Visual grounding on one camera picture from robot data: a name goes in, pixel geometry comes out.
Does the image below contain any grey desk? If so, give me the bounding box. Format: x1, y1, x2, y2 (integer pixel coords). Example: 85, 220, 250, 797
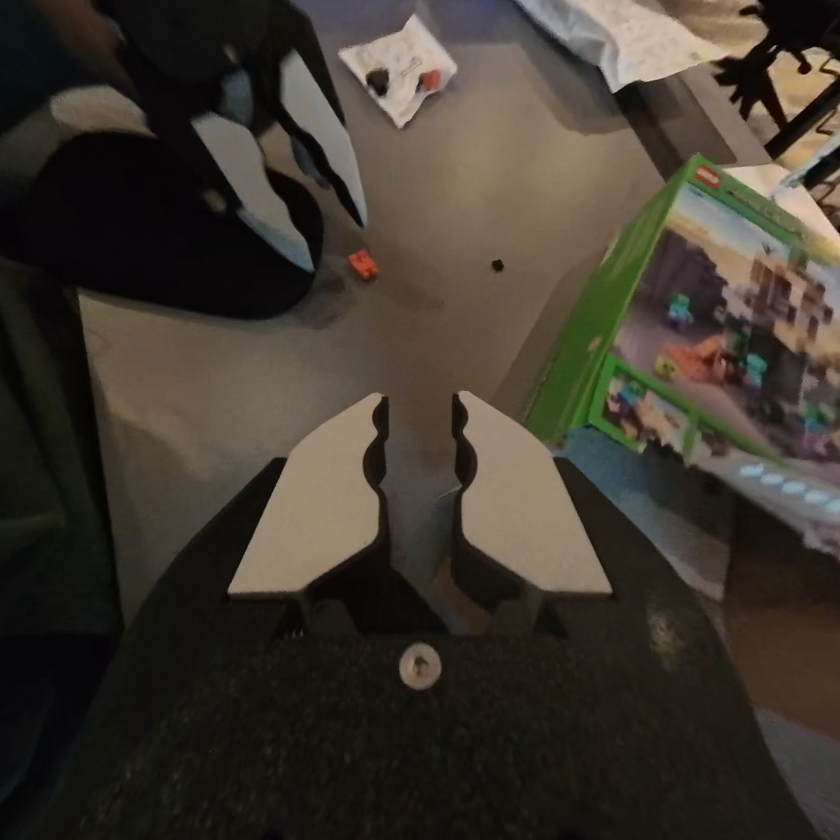
79, 0, 840, 840

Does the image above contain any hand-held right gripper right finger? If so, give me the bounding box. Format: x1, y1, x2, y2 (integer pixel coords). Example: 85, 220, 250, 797
450, 391, 614, 599

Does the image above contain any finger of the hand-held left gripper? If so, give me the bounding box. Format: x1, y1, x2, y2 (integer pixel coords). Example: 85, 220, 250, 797
190, 113, 317, 273
279, 51, 368, 228

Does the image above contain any white brick-print paper bag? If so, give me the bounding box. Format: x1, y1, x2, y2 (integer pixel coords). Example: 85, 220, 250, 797
512, 0, 731, 94

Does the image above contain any black office chair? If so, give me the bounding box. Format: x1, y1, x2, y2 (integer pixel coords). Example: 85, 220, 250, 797
712, 0, 840, 161

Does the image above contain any green toy brick box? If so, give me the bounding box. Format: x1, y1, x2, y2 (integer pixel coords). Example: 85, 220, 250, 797
521, 152, 840, 723

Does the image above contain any person's green sweatshirt torso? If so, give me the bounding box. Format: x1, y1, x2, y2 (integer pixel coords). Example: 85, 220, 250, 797
0, 256, 126, 641

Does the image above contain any small white brick-print bag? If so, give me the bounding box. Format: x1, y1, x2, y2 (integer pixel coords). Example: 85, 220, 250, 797
338, 13, 459, 130

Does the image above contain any person's left forearm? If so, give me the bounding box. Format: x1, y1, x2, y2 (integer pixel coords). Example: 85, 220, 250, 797
0, 0, 126, 86

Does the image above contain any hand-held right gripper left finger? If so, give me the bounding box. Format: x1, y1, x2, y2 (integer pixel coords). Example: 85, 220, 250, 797
227, 392, 393, 601

